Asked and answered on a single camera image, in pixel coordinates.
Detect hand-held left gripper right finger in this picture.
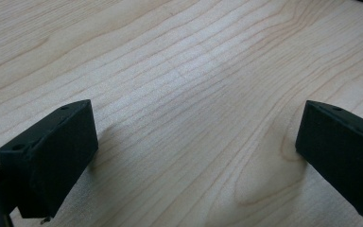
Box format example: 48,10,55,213
295,99,363,219

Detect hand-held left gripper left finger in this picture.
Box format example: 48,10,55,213
0,99,99,219

